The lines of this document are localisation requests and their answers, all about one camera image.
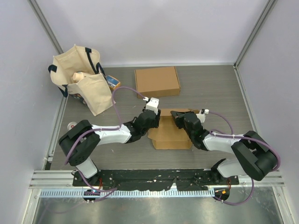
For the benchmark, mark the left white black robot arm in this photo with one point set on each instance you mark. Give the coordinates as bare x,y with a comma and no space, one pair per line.
80,141

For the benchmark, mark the beige canvas tote bag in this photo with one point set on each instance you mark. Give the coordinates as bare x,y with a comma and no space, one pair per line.
92,91

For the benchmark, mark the right aluminium frame post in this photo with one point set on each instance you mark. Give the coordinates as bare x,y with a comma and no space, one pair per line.
270,4

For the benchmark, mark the large brown cardboard box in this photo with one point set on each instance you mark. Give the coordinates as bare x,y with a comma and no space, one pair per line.
157,82

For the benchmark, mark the red bull can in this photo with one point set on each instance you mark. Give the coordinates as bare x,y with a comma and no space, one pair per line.
71,125

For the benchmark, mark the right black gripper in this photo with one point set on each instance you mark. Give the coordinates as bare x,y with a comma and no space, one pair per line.
177,117

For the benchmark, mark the aluminium frame post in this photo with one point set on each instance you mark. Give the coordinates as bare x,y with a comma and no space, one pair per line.
45,25
270,4

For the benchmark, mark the small blue orange box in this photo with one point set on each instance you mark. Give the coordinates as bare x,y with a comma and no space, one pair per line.
112,82

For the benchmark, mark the cream bottle in bag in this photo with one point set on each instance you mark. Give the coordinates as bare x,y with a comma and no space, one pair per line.
78,76

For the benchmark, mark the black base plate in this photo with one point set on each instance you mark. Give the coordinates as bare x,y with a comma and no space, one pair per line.
154,179

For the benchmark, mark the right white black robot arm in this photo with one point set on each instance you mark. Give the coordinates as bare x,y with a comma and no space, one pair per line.
253,156

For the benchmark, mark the slotted cable duct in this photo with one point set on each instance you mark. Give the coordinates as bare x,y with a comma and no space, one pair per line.
73,193

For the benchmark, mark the left aluminium frame post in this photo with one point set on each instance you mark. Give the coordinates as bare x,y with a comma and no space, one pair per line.
45,25

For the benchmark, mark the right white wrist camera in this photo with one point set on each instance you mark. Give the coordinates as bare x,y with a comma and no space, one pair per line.
201,115

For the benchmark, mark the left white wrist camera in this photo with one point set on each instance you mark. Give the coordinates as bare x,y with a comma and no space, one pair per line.
151,104

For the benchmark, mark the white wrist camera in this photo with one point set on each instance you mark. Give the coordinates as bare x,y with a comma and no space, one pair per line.
201,115
151,104

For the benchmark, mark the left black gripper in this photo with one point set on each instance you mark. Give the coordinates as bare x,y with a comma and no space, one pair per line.
156,124

